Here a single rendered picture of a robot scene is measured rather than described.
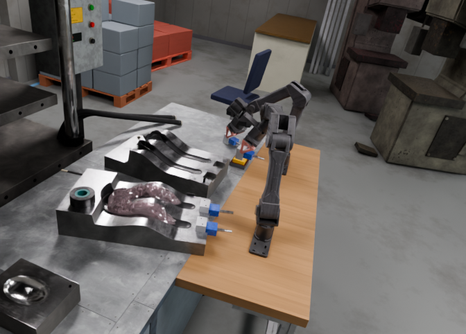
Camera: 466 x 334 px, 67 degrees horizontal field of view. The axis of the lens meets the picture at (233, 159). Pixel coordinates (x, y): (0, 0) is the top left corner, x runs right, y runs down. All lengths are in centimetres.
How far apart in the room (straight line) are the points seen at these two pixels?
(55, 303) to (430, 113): 373
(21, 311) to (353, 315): 181
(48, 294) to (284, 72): 474
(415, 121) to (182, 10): 579
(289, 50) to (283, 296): 444
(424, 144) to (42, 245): 375
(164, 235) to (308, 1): 695
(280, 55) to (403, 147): 223
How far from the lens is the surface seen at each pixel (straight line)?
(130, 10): 437
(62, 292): 110
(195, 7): 828
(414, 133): 416
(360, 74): 537
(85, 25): 198
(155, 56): 566
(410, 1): 542
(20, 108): 169
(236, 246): 133
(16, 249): 134
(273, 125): 125
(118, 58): 412
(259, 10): 793
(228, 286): 120
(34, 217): 145
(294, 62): 536
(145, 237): 125
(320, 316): 229
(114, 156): 164
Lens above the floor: 171
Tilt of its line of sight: 30 degrees down
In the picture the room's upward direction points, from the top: 11 degrees clockwise
